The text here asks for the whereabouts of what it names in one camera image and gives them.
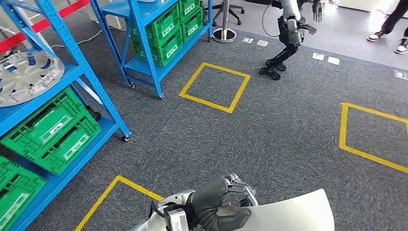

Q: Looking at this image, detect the blue steel shelf rack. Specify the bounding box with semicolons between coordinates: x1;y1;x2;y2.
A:
90;0;214;100
0;0;132;231

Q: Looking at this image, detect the silver stanchion post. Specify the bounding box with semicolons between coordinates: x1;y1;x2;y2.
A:
212;0;238;43

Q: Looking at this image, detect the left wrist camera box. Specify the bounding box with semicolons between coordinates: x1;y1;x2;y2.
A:
163;205;189;231

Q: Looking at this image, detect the white curved panel part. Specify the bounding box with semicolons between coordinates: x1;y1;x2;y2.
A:
234;189;335;231

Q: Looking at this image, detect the silver wheel hubcap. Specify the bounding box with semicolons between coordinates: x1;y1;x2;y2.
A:
0;51;65;108

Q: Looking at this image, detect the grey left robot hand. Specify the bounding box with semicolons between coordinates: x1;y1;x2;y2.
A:
191;173;259;231

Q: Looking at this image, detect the yellow floor tape square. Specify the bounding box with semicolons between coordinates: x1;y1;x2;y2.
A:
178;62;251;115
339;103;408;174

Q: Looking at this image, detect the black office chair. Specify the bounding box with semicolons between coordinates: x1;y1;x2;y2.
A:
204;0;245;26

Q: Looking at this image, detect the red barrier belt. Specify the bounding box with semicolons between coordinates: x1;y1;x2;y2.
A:
0;0;91;54

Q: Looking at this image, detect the humanoid robot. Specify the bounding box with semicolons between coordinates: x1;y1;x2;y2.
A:
258;0;323;81

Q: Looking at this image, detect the person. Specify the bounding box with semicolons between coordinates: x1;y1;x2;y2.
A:
366;0;408;55

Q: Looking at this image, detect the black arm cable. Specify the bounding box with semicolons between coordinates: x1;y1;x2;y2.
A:
147;201;166;220

